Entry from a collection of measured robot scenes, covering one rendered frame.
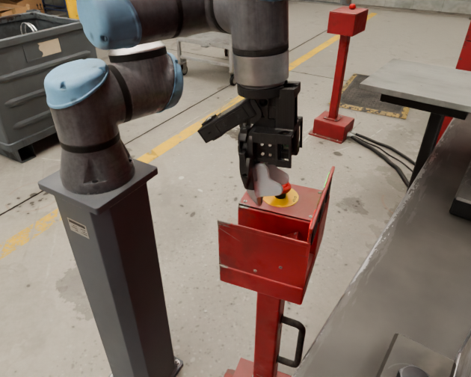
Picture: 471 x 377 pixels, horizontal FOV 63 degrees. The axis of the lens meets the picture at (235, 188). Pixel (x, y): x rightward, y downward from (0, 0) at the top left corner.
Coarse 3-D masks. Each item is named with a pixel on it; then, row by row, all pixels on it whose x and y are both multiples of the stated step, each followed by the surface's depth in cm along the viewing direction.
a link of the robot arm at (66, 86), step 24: (72, 72) 70; (96, 72) 69; (48, 96) 70; (72, 96) 68; (96, 96) 70; (120, 96) 73; (72, 120) 70; (96, 120) 72; (120, 120) 76; (72, 144) 73
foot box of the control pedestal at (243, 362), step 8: (240, 360) 118; (248, 360) 119; (240, 368) 116; (248, 368) 116; (224, 376) 125; (232, 376) 125; (240, 376) 114; (248, 376) 114; (280, 376) 114; (288, 376) 114
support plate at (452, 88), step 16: (400, 64) 74; (416, 64) 74; (368, 80) 66; (384, 80) 66; (400, 80) 66; (416, 80) 66; (432, 80) 66; (448, 80) 66; (464, 80) 66; (400, 96) 62; (416, 96) 61; (432, 96) 60; (448, 96) 60; (464, 96) 60
